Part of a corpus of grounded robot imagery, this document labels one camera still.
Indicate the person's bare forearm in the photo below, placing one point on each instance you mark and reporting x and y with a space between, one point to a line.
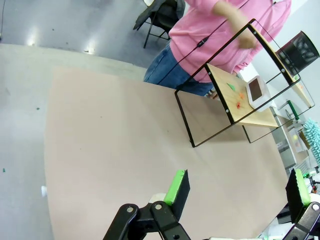
228 15

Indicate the red paper scrap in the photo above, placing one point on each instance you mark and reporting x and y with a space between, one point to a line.
238 105

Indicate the black frame wooden shelf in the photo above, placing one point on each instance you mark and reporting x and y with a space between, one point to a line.
225 80

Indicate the orange paper scrap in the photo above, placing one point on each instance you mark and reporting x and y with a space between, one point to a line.
241 95

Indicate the black chair with jacket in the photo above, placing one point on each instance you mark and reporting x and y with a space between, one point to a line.
162 12

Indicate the person's lowered hand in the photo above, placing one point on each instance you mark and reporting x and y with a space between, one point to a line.
212 95

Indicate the person in pink hoodie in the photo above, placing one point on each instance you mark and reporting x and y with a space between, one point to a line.
200 32

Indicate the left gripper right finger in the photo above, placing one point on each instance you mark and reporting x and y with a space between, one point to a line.
297 195

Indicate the white rectangular box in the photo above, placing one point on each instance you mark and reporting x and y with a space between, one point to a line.
256 91

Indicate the teal microfiber duster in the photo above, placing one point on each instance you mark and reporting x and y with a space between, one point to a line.
313 135

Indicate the black mesh pen holder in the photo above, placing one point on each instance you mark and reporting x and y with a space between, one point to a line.
300 52

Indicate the white cabinet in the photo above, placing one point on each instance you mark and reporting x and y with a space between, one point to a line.
285 150

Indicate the black folding chair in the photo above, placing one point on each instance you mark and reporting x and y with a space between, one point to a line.
147 35

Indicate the green paper scrap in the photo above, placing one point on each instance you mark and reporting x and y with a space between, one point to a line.
232 86

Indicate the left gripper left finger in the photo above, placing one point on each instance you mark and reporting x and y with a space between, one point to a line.
176 192

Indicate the person's raised hand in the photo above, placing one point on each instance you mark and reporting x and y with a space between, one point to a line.
247 42

